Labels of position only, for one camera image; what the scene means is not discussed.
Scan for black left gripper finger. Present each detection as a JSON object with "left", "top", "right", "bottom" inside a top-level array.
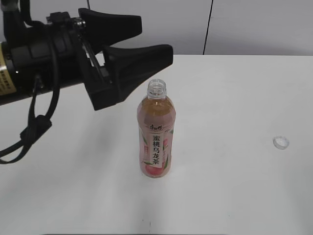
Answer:
[
  {"left": 78, "top": 8, "right": 142, "bottom": 54},
  {"left": 103, "top": 45, "right": 174, "bottom": 102}
]

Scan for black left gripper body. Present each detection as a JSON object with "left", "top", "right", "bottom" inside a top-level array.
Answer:
[{"left": 9, "top": 11, "right": 122, "bottom": 110}]

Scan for peach oolong tea bottle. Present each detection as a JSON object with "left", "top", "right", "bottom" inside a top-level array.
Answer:
[{"left": 137, "top": 79, "right": 176, "bottom": 178}]

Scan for white bottle cap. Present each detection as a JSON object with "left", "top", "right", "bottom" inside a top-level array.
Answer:
[{"left": 272, "top": 136, "right": 290, "bottom": 150}]

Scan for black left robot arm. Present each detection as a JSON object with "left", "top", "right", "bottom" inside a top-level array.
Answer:
[{"left": 0, "top": 0, "right": 173, "bottom": 110}]

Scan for black wall cable right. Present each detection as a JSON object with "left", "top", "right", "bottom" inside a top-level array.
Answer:
[{"left": 202, "top": 0, "right": 214, "bottom": 55}]

